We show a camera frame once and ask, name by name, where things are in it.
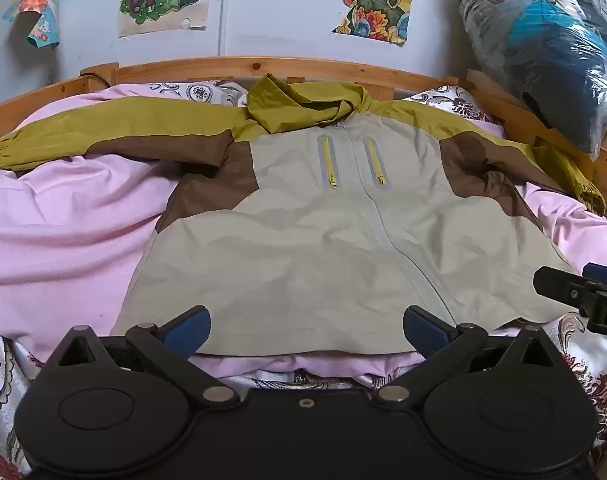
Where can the wooden bed frame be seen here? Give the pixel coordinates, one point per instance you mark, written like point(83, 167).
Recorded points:
point(193, 67)

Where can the floral patterned quilt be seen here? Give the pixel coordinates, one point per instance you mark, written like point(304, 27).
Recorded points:
point(3, 400)

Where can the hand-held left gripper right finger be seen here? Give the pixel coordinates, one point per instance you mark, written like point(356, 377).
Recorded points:
point(425, 332)

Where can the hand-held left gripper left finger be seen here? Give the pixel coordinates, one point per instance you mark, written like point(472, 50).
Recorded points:
point(189, 331)

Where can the white wall pipe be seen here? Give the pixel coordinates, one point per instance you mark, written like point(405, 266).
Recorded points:
point(226, 10)

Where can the orange blue cartoon wall poster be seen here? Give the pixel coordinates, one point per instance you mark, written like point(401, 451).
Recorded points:
point(35, 2)

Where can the pink bed sheet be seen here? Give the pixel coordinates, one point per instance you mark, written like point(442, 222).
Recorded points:
point(68, 230)

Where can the clear plastic bag of clothes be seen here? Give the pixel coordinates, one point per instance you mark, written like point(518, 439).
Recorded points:
point(538, 50)

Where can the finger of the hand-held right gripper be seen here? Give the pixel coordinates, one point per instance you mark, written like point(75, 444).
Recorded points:
point(603, 271)
point(558, 285)

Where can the beige brown olive hooded jacket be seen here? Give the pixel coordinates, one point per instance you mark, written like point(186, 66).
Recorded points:
point(303, 240)

